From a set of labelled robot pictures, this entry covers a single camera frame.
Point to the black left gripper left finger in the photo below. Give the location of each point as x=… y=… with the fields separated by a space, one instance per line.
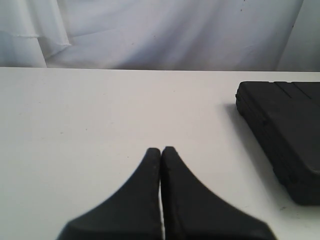
x=131 y=213

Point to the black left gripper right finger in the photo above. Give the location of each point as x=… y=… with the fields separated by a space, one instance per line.
x=192 y=212

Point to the black plastic tool case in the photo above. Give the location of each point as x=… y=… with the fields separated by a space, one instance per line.
x=285 y=119

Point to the white backdrop curtain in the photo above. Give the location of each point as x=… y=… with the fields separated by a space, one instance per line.
x=197 y=35

